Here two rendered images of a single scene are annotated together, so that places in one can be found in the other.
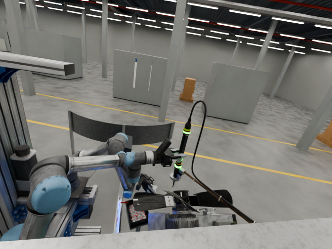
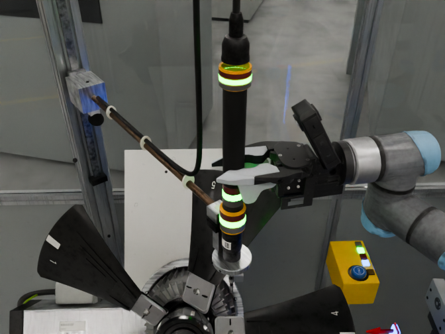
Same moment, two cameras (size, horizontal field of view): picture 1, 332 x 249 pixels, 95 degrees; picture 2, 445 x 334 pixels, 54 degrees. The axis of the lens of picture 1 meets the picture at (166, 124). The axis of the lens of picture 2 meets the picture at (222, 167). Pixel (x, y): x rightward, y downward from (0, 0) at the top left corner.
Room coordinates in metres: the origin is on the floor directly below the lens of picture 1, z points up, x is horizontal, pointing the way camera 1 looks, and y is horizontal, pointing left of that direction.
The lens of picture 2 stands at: (1.33, -0.03, 1.99)
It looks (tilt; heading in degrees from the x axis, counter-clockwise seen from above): 35 degrees down; 192
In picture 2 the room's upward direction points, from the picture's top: straight up
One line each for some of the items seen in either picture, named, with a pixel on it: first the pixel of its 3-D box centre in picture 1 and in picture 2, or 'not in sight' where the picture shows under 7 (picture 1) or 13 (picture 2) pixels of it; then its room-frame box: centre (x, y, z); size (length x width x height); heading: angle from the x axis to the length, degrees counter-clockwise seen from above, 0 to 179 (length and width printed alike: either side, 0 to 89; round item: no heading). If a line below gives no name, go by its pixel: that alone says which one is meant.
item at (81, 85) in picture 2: not in sight; (85, 91); (0.39, -0.60, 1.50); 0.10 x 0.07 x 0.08; 49
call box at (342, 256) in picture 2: not in sight; (350, 272); (0.43, 0.15, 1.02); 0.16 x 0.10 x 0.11; 14
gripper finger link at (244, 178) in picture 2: (176, 153); (248, 187); (0.81, -0.10, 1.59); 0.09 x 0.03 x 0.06; 123
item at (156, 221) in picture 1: (158, 223); not in sight; (0.76, -0.08, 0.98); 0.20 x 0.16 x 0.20; 14
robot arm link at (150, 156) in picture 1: (149, 157); (354, 160); (0.71, 0.06, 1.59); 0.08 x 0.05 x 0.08; 24
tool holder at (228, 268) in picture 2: (177, 172); (228, 237); (0.79, -0.13, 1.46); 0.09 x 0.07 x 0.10; 49
